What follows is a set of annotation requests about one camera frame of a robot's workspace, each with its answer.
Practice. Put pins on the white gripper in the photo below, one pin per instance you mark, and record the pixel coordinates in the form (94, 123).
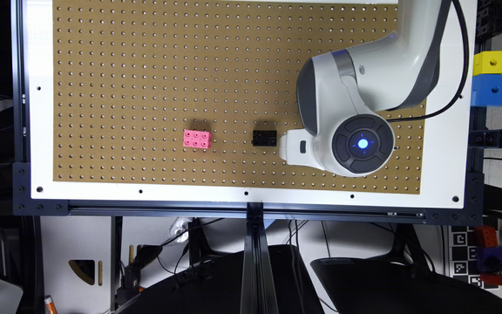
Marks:
(296, 148)

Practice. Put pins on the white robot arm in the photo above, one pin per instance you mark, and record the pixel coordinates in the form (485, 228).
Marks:
(340, 93)

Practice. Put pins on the blue cube block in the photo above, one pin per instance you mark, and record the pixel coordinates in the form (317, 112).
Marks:
(486, 90)

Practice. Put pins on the yellow cube block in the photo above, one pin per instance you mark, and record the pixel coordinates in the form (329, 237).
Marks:
(487, 62)

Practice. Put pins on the purple block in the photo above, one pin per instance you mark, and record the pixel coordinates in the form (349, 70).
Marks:
(489, 259)

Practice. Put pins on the black toy brick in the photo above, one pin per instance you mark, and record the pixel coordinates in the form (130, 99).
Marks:
(264, 138)

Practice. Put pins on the pink toy brick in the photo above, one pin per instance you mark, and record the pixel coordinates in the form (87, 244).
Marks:
(197, 139)

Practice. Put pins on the brown perforated pegboard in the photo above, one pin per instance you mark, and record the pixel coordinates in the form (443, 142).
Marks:
(131, 76)

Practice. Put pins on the black curved chair back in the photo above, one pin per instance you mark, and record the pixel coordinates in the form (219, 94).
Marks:
(365, 286)

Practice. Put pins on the fiducial marker sheet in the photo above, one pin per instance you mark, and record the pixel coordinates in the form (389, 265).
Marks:
(463, 256)

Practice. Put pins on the red toy brick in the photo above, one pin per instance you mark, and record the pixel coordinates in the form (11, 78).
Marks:
(486, 236)

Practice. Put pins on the small red brick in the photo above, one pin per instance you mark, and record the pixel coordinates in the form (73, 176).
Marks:
(491, 279)

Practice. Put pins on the black stacked blocks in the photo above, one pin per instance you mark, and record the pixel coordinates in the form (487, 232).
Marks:
(489, 19)

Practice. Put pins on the orange tube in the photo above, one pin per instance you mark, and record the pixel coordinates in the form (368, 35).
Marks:
(50, 306)

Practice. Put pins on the black centre support rail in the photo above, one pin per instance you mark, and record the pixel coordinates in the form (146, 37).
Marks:
(258, 295)

